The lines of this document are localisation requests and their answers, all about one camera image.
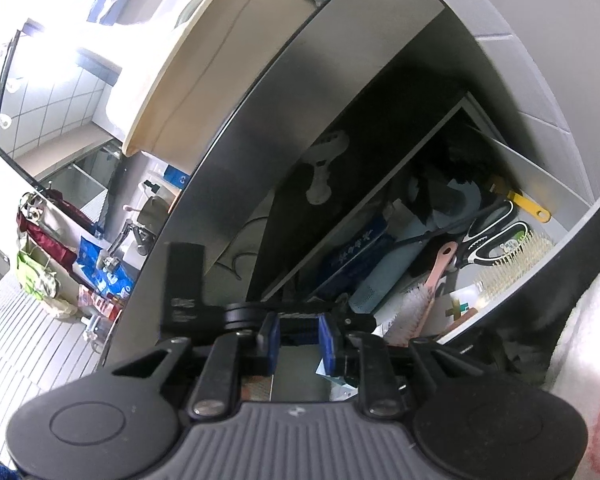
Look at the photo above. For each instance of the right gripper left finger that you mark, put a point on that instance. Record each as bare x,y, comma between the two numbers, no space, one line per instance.
233,356

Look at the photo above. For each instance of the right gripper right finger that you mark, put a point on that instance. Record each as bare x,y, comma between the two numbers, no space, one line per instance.
365,358

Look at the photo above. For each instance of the black drawer with grey interior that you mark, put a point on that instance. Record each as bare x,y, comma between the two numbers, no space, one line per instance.
427,155

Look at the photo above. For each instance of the light blue hair tool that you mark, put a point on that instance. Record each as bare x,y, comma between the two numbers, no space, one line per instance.
389,269

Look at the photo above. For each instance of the red snack package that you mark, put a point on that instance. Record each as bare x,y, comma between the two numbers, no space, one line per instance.
91,303

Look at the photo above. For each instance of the blue printed plastic bag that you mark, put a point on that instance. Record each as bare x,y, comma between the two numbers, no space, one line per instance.
107,282

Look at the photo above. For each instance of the dark blue long box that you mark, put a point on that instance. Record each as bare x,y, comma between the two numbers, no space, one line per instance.
343,267

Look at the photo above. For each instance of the white card green cross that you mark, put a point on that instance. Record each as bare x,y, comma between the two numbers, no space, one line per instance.
459,310

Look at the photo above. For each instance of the black vanity counter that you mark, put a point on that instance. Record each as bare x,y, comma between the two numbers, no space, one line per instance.
325,64

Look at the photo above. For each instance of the blue tissue box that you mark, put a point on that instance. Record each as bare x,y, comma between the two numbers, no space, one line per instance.
176,177

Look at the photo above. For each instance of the black white scissors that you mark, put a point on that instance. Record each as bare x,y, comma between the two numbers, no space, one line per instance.
491,237

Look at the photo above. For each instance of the dark red hanging cloth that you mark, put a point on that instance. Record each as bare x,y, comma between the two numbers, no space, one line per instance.
54,225

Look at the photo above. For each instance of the white plastic hook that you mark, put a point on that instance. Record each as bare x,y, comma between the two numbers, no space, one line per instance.
319,156

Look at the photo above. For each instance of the cream bristle hairbrush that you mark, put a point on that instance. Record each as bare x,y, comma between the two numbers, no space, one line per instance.
494,280

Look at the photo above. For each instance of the beige plastic storage bin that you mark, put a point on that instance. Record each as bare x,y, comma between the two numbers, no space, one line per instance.
191,77

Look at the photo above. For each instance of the pink handled white brush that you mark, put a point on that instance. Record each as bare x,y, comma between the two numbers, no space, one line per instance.
411,318

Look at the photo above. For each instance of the yellow handled tool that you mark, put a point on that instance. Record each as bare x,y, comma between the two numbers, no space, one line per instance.
500,186

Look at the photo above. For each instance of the wall mirror black frame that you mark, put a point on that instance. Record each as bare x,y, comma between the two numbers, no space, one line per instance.
49,96

